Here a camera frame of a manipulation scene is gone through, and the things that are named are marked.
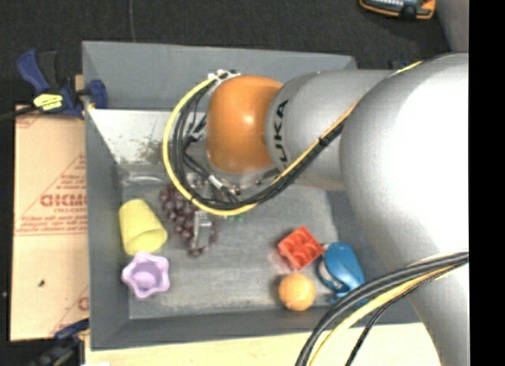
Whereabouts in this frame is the brown cardboard board red print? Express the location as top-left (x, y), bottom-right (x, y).
top-left (9, 105), bottom-right (91, 342)

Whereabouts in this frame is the grey metal bin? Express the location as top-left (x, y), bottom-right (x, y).
top-left (81, 40), bottom-right (420, 349)

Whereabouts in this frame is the purple toy grape bunch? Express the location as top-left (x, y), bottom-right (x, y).
top-left (158, 184), bottom-right (220, 259)

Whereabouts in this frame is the yellow plastic cup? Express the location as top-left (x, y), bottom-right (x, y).
top-left (118, 198), bottom-right (169, 256)

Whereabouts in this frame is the purple star-shaped cup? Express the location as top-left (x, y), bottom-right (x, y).
top-left (120, 251), bottom-right (171, 300)

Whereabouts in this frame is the orange ball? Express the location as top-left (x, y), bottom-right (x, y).
top-left (277, 272), bottom-right (317, 312)

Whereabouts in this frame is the blue and white plastic tool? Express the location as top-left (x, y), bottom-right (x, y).
top-left (314, 241), bottom-right (367, 304)

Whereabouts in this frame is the red toy building brick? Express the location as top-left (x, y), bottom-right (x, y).
top-left (277, 225), bottom-right (326, 271)

